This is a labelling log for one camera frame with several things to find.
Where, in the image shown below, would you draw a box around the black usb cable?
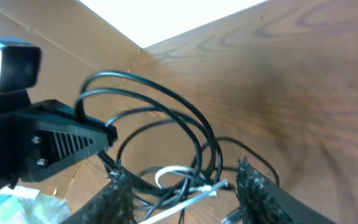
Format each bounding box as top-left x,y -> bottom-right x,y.
75,70 -> 281,224

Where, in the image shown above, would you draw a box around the white usb cable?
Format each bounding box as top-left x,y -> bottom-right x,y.
138,165 -> 229,224

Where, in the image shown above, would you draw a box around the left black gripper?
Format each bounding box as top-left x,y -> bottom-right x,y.
0,88 -> 117,189

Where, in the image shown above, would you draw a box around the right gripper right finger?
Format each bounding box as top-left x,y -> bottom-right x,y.
236,159 -> 333,224

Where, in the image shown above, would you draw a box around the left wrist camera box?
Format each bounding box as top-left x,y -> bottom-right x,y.
0,36 -> 42,93

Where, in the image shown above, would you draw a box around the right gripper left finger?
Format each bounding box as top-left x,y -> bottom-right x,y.
62,166 -> 134,224

